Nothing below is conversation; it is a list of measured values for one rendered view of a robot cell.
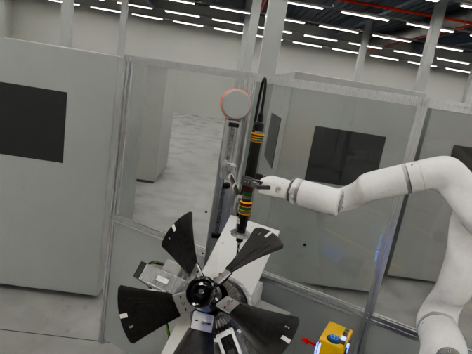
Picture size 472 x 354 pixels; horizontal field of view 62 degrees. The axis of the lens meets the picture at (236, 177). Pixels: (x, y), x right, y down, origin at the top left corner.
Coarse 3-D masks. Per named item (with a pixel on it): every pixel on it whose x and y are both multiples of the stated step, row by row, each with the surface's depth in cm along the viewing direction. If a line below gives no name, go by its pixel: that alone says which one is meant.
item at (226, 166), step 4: (224, 160) 200; (224, 164) 194; (228, 164) 194; (232, 164) 197; (224, 168) 192; (228, 168) 192; (232, 168) 193; (236, 168) 193; (220, 172) 199; (224, 172) 193; (232, 172) 193; (220, 176) 197; (224, 176) 193
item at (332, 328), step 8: (328, 328) 161; (336, 328) 162; (344, 328) 163; (320, 336) 155; (328, 336) 155; (328, 344) 152; (336, 344) 151; (344, 344) 152; (320, 352) 154; (328, 352) 152; (336, 352) 151
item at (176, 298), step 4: (180, 292) 150; (184, 292) 149; (176, 296) 150; (184, 296) 150; (176, 300) 150; (180, 300) 150; (184, 300) 150; (176, 304) 151; (180, 304) 151; (184, 304) 151; (188, 304) 151; (180, 308) 151; (184, 308) 151; (188, 308) 151; (192, 308) 151; (180, 312) 152; (184, 312) 152; (188, 312) 152
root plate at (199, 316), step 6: (198, 312) 145; (192, 318) 143; (198, 318) 144; (204, 318) 146; (210, 318) 147; (192, 324) 142; (198, 324) 143; (204, 324) 145; (210, 324) 146; (204, 330) 144; (210, 330) 145
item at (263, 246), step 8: (256, 232) 163; (264, 232) 159; (248, 240) 163; (256, 240) 158; (264, 240) 154; (272, 240) 152; (280, 240) 150; (248, 248) 157; (256, 248) 152; (264, 248) 150; (272, 248) 148; (280, 248) 147; (240, 256) 154; (248, 256) 151; (256, 256) 148; (232, 264) 154; (240, 264) 149; (232, 272) 148
